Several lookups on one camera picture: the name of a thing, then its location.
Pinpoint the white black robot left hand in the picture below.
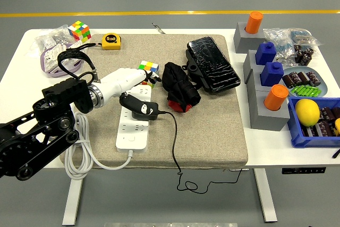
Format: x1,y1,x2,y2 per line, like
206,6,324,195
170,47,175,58
98,67,162,116

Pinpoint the black power adapter with cord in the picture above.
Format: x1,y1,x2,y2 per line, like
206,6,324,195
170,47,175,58
131,104,243,195

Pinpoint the white power strip with cord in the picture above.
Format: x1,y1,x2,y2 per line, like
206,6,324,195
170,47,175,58
64,85,152,181

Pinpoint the multicoloured puzzle cube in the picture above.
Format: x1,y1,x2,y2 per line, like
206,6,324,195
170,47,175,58
67,20,92,43
138,60,160,88

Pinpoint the grey pen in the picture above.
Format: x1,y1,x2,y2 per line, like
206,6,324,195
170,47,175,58
151,22,167,35

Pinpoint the purple tray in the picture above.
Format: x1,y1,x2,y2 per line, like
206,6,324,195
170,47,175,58
40,43,85,78

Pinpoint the clear bag of white parts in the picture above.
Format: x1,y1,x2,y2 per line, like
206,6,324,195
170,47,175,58
25,24,71,57

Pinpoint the black glossy flat case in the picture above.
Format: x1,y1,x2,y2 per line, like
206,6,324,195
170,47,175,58
186,36,241,94

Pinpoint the grey-brown fabric mat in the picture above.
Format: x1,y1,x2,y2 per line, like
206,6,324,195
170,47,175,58
59,34,249,170

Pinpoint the grey block holder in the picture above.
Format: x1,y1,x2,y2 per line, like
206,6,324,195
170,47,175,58
233,21,266,54
249,90,291,132
243,49,260,78
245,68,266,94

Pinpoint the white table leg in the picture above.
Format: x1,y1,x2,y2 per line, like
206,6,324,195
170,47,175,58
62,178,84,225
253,169,278,223

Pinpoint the orange cylinder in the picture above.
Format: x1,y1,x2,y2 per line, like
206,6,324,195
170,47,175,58
263,84,290,111
244,11,264,35

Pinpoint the blue bottle-shaped block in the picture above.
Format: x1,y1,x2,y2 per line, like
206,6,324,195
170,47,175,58
254,42,277,65
259,62,285,87

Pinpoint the clear bag of blue parts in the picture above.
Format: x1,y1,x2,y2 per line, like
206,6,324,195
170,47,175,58
262,27,296,60

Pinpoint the clear bag of small screws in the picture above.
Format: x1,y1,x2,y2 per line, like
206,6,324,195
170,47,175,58
276,51,296,66

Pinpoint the black capacitor cluster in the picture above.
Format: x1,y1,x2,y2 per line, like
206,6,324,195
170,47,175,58
293,44,316,66

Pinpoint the green battery pile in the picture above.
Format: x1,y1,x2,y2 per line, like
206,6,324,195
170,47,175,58
291,85,322,97

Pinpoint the blue plastic bin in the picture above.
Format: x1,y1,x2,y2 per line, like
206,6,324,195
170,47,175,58
287,96,340,148

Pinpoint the clear bag of blue components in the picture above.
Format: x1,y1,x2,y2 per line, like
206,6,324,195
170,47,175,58
288,28,321,46

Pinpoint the yellow lemon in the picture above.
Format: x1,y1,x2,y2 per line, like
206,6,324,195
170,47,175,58
294,98,321,128

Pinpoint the light blue plate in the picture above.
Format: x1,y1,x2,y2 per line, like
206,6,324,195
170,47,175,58
281,66,328,97

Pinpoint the black table control panel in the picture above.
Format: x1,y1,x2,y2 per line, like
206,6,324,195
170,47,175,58
282,167,327,175

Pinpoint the dark brown capacitor pile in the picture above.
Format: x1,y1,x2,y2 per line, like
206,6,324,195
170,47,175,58
302,106,340,138

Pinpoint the yellow tape measure with strap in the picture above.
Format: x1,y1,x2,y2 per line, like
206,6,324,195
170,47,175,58
76,33,122,51

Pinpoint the black plastic bracket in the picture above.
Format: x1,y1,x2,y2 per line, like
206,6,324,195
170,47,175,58
182,49,206,91

